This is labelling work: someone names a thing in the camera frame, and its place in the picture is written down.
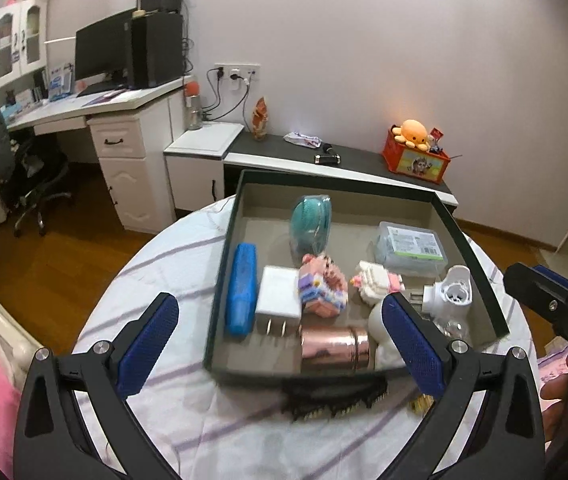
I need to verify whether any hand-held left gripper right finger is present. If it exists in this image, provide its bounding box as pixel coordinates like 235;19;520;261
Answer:
381;291;547;480

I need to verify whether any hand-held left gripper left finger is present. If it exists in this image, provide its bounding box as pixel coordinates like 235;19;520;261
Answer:
13;292;181;480

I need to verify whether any white handheld plastic device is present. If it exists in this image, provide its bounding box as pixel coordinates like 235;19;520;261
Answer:
368;304;407;367

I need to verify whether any white cat block figure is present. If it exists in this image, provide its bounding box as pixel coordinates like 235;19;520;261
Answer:
351;260;407;307

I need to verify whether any rose gold metal cylinder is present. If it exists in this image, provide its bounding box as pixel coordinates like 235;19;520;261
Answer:
300;326;371;374

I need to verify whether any clear plastic box green label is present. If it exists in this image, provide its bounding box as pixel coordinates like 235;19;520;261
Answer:
374;221;449;277

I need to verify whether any blue rectangular case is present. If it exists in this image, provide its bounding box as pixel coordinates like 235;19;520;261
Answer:
224;242;259;337

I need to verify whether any pink purple block house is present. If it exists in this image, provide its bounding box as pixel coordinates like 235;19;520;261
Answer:
297;254;349;317

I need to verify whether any black storage box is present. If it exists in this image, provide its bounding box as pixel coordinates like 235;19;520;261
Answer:
203;169;510;378

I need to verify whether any teal container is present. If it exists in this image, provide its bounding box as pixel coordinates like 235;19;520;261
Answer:
290;194;335;267

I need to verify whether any person's right hand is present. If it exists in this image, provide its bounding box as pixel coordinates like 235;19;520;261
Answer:
538;352;568;413

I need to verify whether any pink printed cloth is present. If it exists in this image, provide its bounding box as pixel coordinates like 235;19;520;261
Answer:
536;344;568;387

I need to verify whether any small gold hair clip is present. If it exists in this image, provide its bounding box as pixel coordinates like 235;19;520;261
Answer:
408;394;435;417

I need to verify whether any white plug-in night light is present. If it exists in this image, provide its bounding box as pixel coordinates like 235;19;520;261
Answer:
408;264;475;322

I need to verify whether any red printed storage box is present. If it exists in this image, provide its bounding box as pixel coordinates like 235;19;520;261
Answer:
383;127;452;184

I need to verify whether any white desk with drawers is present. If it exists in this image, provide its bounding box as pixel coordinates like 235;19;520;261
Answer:
1;77;191;234

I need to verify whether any white-top low cabinet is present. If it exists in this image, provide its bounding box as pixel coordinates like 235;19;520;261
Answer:
163;122;245;212

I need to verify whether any dark-top low side table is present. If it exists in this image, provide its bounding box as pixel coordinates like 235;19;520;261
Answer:
223;134;460;209

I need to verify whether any orange octopus plush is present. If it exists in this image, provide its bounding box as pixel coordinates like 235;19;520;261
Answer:
390;119;437;151

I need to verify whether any black office chair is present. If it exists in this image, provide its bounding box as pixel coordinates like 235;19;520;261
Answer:
6;135;73;237

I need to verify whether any small black device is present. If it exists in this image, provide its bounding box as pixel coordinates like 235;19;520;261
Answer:
314;143;343;165

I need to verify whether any small printed cloth pouch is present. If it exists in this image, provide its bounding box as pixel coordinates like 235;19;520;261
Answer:
284;131;324;149

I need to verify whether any bottle with orange cap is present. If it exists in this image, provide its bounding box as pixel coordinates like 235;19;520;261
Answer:
184;76;205;131

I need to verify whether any brown orange doll figurine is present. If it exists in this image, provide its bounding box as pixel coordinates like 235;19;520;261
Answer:
251;96;271;140

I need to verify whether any blue white box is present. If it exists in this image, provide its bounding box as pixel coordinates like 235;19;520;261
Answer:
48;62;75;101

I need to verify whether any black computer tower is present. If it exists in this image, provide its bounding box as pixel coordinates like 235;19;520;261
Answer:
125;12;186;90

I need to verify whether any black computer monitor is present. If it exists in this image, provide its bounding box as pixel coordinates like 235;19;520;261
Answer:
74;8;138;92

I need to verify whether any white glass-door cabinet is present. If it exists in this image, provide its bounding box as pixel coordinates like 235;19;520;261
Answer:
0;0;50;92

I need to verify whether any white wall charger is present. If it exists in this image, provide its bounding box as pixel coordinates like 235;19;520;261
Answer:
255;266;303;337

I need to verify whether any black power cable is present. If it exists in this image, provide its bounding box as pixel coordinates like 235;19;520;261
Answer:
203;67;251;122

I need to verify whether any white wall power outlet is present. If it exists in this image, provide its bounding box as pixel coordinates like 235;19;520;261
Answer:
214;63;261;84

